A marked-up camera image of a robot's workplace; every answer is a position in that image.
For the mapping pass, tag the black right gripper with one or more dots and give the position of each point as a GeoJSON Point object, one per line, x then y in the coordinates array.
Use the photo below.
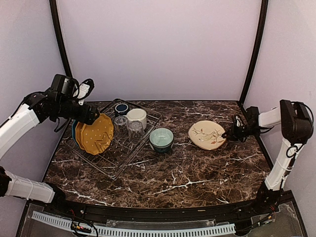
{"type": "Point", "coordinates": [228, 132]}

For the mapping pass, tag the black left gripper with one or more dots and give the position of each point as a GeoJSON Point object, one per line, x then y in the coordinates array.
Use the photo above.
{"type": "Point", "coordinates": [90, 118]}

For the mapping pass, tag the yellow polka dot plate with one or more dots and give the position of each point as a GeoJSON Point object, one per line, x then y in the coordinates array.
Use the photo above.
{"type": "Point", "coordinates": [78, 129]}

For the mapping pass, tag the blue polka dot plate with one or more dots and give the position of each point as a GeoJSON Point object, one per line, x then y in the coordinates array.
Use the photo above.
{"type": "Point", "coordinates": [74, 124]}

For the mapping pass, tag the cream bird pattern plate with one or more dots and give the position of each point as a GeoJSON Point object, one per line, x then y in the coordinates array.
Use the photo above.
{"type": "Point", "coordinates": [207, 135]}

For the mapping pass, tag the dark blue ceramic mug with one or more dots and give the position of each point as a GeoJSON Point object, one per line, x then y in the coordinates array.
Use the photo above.
{"type": "Point", "coordinates": [121, 109]}

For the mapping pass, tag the white ribbed ceramic mug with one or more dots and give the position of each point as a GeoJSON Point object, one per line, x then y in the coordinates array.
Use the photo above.
{"type": "Point", "coordinates": [138, 115]}

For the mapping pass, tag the clear plastic tumbler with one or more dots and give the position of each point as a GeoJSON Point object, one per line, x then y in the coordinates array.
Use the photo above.
{"type": "Point", "coordinates": [135, 130]}

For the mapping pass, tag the green ribbed ceramic bowl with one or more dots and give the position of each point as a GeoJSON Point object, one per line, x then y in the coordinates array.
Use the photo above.
{"type": "Point", "coordinates": [161, 140]}

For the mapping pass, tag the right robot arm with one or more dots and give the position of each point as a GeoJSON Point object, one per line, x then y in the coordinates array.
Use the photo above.
{"type": "Point", "coordinates": [297, 126]}

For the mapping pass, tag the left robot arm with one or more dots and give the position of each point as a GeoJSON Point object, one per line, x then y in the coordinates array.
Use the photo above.
{"type": "Point", "coordinates": [33, 110]}

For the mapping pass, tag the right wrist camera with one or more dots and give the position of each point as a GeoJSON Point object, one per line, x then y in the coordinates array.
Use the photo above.
{"type": "Point", "coordinates": [238, 122]}

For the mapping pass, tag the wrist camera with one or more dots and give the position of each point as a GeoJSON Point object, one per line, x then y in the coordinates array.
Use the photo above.
{"type": "Point", "coordinates": [65, 88]}
{"type": "Point", "coordinates": [238, 122]}

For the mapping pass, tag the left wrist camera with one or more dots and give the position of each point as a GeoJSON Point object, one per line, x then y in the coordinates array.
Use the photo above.
{"type": "Point", "coordinates": [65, 88]}

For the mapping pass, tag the wire dish rack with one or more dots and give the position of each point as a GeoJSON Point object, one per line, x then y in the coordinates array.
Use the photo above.
{"type": "Point", "coordinates": [121, 152]}

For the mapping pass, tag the black aluminium front rail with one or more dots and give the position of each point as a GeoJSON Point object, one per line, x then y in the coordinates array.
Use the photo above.
{"type": "Point", "coordinates": [235, 212]}

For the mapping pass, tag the white slotted cable duct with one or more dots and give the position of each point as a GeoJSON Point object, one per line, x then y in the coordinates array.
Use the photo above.
{"type": "Point", "coordinates": [137, 229]}

